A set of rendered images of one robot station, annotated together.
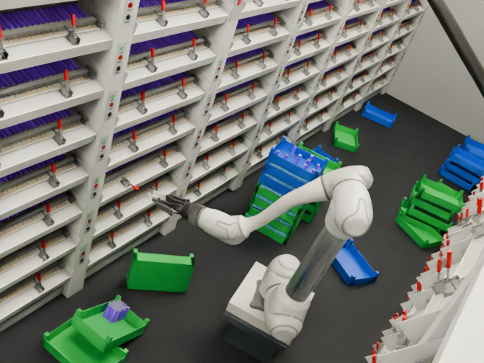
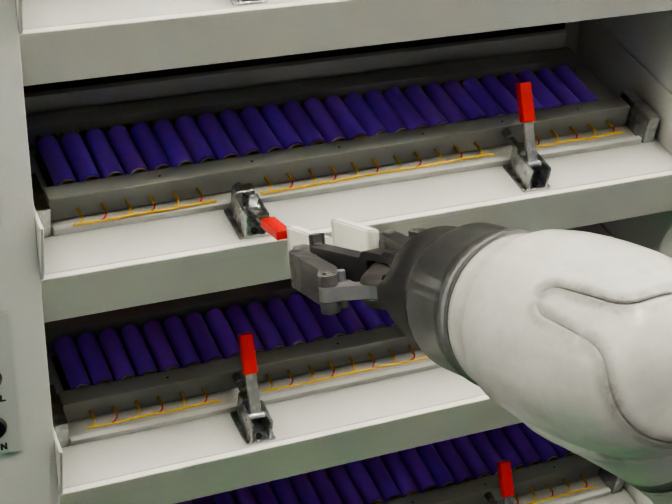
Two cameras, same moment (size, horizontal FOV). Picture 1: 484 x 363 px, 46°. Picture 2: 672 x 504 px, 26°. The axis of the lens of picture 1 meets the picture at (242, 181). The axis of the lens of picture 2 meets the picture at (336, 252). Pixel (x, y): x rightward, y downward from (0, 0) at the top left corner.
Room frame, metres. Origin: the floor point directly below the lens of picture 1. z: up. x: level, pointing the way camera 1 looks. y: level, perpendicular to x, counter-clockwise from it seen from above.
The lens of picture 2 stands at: (1.27, -0.33, 1.00)
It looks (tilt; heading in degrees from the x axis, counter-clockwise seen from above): 23 degrees down; 43
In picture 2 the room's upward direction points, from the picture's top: straight up
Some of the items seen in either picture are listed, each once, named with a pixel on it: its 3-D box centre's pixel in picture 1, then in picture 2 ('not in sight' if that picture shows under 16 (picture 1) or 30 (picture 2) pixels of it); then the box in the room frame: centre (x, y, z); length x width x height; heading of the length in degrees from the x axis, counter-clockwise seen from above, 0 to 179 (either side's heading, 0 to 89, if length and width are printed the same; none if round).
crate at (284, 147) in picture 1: (298, 158); not in sight; (2.85, -0.26, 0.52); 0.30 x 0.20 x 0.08; 76
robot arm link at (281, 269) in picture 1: (282, 278); not in sight; (1.94, -0.32, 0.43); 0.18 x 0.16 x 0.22; 10
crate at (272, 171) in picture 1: (293, 170); not in sight; (2.85, -0.26, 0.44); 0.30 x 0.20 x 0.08; 76
